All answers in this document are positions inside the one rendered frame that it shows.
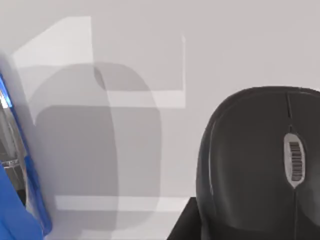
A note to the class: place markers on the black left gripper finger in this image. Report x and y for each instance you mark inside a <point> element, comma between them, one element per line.
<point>186,225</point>

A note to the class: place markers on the black computer mouse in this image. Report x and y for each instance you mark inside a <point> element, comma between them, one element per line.
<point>250,162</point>

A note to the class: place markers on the blue and grey object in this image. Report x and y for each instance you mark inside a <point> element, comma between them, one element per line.
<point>15,212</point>

